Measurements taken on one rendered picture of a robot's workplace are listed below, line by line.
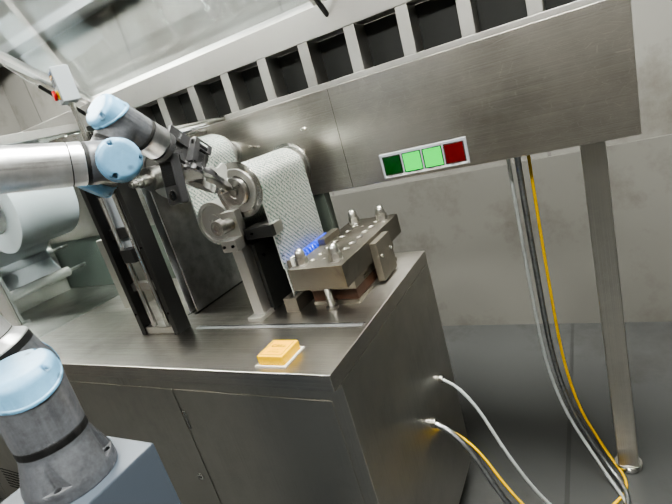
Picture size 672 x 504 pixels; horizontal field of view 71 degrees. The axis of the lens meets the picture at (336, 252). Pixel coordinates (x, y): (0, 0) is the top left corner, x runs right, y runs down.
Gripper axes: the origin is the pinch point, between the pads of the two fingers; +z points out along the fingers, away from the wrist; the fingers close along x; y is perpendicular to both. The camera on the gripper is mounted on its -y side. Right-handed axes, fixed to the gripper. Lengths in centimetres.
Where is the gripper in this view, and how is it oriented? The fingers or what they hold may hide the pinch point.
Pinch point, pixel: (222, 191)
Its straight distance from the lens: 123.1
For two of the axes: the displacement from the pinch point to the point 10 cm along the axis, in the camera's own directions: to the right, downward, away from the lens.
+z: 5.1, 3.1, 8.1
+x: -8.6, 0.9, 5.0
